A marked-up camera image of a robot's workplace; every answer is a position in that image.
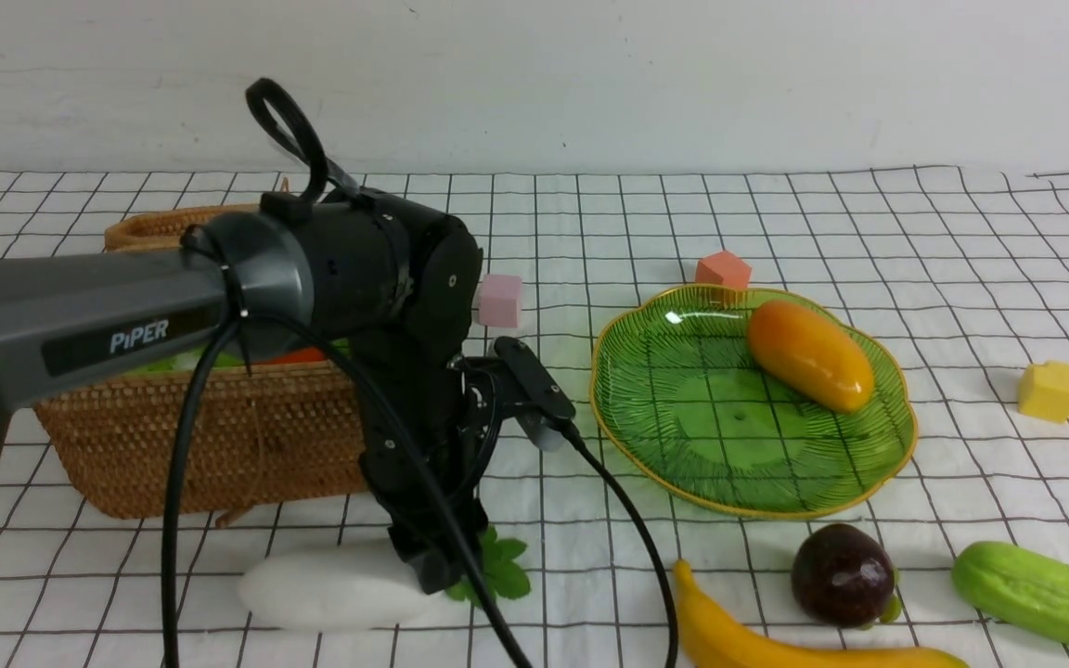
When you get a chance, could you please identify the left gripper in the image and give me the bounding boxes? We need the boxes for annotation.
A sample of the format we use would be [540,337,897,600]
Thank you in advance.
[348,325,489,595]

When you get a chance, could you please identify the white toy radish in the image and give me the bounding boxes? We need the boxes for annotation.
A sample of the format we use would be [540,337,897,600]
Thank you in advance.
[237,538,455,633]

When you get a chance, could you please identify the yellow toy banana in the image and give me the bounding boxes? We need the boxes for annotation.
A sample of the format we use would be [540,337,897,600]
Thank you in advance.
[672,559,969,667]

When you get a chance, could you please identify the dark purple mangosteen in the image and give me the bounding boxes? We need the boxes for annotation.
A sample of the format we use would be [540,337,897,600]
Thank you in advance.
[790,523,903,630]

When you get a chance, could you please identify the orange toy mango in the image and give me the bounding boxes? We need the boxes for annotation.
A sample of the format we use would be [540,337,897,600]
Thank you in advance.
[746,299,876,415]

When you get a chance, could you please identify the green toy cucumber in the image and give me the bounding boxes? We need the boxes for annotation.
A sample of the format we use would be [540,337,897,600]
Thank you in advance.
[950,541,1069,646]

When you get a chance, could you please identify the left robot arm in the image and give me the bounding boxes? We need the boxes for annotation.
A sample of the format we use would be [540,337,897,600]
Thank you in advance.
[0,189,486,593]

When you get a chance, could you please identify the woven rattan basket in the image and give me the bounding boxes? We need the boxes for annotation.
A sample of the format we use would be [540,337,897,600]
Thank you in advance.
[34,354,367,525]

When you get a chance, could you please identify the red toy vegetable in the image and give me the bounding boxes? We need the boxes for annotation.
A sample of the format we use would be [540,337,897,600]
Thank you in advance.
[259,347,328,366]

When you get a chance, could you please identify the pink foam cube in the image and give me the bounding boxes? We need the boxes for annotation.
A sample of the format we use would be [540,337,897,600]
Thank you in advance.
[478,274,523,329]

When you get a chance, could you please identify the green glass plate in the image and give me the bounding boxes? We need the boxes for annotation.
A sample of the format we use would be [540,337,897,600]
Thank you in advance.
[589,284,920,521]

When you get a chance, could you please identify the orange foam cube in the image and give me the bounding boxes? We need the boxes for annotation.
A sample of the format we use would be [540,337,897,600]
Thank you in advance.
[692,250,753,290]

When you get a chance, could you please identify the yellow foam cube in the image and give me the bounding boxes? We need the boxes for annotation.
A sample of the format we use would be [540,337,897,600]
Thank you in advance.
[1017,360,1069,424]

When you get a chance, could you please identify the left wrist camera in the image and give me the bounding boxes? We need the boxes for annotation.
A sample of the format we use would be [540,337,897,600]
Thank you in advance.
[493,337,576,453]

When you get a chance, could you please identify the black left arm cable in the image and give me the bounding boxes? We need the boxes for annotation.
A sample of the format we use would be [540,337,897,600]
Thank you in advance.
[160,78,680,668]

